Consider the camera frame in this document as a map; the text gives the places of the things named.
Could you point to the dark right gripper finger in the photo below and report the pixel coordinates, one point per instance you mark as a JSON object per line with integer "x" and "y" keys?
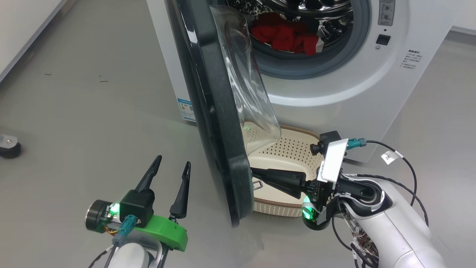
{"x": 282, "y": 178}
{"x": 292, "y": 190}

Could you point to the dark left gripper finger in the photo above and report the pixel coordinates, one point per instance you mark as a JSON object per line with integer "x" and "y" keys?
{"x": 148, "y": 180}
{"x": 182, "y": 201}

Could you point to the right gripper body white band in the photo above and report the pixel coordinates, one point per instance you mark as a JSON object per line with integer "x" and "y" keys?
{"x": 333, "y": 160}

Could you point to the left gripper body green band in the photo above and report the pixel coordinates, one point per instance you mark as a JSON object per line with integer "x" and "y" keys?
{"x": 167, "y": 232}

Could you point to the black door with glass bowl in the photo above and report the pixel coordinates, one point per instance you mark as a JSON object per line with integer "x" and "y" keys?
{"x": 215, "y": 111}

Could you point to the red garment with white stripes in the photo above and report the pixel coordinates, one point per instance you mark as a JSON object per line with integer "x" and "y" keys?
{"x": 282, "y": 37}

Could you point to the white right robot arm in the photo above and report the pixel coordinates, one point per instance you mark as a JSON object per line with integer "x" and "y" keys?
{"x": 394, "y": 227}

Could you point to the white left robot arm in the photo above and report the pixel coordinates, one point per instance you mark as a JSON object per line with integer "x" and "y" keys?
{"x": 132, "y": 257}

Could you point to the cream perforated laundry basket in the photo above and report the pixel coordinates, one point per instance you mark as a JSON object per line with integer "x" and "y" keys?
{"x": 290, "y": 149}

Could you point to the white front-load washing machine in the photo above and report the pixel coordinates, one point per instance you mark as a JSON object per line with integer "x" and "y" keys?
{"x": 334, "y": 96}

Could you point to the grey rubber door gasket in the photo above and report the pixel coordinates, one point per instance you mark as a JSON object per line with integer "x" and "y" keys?
{"x": 353, "y": 44}

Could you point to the black door lock slot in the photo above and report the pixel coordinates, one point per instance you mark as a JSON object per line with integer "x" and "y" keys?
{"x": 383, "y": 39}

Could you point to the blue energy label sticker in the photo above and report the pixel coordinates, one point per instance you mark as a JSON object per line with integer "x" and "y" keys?
{"x": 187, "y": 110}

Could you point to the steel washer drum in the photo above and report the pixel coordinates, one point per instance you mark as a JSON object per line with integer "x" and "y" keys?
{"x": 334, "y": 26}

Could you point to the black caster with metal plate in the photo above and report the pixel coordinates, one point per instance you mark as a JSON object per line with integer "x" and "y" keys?
{"x": 9, "y": 147}

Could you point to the grey instruction sticker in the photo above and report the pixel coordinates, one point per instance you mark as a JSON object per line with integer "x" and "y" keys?
{"x": 386, "y": 13}

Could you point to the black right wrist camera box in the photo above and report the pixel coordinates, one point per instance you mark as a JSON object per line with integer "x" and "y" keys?
{"x": 328, "y": 139}

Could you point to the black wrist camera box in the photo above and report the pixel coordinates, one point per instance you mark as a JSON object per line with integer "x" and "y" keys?
{"x": 328, "y": 139}
{"x": 137, "y": 204}

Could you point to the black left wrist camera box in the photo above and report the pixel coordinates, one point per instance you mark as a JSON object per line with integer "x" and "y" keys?
{"x": 137, "y": 204}

